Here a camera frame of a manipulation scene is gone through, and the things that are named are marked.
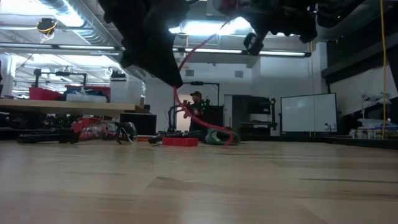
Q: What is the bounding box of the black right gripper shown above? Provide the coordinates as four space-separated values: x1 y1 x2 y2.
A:
236 0 318 57

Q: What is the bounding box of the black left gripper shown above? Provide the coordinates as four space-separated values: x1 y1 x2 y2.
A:
98 0 191 90

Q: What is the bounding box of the thick red wire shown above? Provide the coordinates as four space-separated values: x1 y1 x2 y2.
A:
172 14 237 149

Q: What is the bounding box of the white plastic container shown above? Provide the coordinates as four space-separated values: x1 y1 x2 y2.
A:
109 77 146 106

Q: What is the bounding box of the long ceiling light bar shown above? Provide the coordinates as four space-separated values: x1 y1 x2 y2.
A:
172 47 312 58
0 43 125 51

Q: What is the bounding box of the black box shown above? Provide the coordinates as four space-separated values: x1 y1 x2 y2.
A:
119 111 158 136

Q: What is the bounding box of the person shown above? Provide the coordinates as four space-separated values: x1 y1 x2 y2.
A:
182 90 212 133

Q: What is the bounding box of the blue and black screwdriver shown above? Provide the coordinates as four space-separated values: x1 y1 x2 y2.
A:
164 130 208 139

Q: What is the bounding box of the red terminal block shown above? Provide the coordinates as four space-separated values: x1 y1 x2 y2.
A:
147 135 199 147

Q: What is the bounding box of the black equipment rack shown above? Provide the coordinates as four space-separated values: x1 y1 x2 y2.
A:
223 94 279 135

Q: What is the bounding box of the wooden background table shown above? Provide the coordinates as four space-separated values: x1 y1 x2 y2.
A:
0 98 149 118

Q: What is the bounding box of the grey and black work glove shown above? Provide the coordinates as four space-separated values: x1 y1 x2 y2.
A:
203 128 242 146

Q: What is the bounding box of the red storage crate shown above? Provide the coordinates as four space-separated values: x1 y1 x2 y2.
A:
29 86 65 101

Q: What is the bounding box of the whiteboard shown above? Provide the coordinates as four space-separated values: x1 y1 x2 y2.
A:
280 92 338 135

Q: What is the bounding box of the grey duct tape roll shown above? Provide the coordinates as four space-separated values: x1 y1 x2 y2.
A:
104 121 138 143

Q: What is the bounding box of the ceiling cord reel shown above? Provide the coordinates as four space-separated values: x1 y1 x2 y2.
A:
36 17 58 35

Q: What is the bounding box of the thick yellow extension cable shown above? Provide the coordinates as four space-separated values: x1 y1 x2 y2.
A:
379 0 388 141

